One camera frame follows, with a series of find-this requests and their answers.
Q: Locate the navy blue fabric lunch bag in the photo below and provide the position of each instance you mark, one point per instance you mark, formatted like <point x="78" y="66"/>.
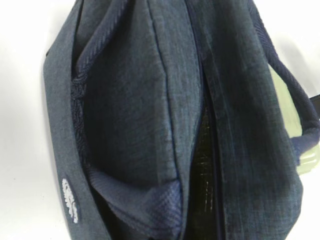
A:
<point x="166" y="125"/>

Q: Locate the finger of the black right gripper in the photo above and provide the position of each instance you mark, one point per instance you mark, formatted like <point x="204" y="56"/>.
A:
<point x="315" y="100"/>

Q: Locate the green lid glass food container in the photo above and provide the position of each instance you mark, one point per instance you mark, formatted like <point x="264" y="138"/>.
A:
<point x="311" y="158"/>

